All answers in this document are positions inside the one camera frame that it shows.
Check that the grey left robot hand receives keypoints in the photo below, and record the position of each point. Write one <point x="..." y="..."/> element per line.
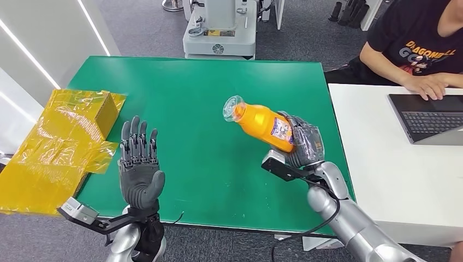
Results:
<point x="139" y="182"/>

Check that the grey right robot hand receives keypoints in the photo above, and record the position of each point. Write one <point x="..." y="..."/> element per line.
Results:
<point x="307" y="144"/>

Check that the orange plastic bottle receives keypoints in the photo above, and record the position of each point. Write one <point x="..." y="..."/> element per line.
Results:
<point x="256" y="124"/>

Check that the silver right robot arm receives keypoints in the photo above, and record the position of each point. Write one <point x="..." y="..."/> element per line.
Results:
<point x="354" y="224"/>

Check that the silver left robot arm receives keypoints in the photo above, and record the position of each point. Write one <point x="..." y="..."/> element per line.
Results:
<point x="124" y="240"/>

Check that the grey robot base machine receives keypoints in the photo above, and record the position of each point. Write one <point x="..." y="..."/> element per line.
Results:
<point x="218" y="39"/>

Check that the white desk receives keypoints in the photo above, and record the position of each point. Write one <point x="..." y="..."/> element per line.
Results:
<point x="380" y="162"/>

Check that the green table mat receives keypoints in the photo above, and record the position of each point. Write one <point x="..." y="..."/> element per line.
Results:
<point x="202" y="108"/>

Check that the white table foot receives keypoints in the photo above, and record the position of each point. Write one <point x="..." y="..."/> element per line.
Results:
<point x="318" y="243"/>

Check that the yellow film wrapped cardboard box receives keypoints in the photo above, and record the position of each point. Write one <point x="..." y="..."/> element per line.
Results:
<point x="43" y="152"/>

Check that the dark grey laptop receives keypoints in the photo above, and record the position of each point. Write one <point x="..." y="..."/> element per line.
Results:
<point x="427" y="123"/>

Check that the person's hand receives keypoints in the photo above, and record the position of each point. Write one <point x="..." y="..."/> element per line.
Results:
<point x="427" y="86"/>

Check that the white upright panel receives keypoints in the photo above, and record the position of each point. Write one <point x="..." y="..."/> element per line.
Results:
<point x="279" y="14"/>

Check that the black leaning bundle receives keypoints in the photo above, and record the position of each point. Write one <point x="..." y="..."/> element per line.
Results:
<point x="355" y="14"/>

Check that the white cabinet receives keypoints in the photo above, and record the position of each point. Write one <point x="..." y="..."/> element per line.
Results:
<point x="371" y="14"/>

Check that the person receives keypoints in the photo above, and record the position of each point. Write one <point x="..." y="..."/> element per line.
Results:
<point x="408" y="29"/>

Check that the chrome stand base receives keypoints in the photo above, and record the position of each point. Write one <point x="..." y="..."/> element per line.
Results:
<point x="172" y="5"/>

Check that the person's knee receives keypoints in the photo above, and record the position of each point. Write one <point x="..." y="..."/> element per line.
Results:
<point x="457" y="253"/>

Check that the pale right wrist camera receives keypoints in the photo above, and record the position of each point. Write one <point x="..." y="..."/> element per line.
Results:
<point x="276" y="159"/>

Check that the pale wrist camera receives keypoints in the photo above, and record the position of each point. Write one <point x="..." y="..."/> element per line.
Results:
<point x="79" y="212"/>
<point x="276" y="159"/>

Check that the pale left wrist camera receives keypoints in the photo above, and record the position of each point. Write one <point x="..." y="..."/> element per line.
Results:
<point x="79" y="212"/>

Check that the slim black post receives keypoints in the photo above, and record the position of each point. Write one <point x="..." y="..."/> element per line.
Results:
<point x="335" y="11"/>

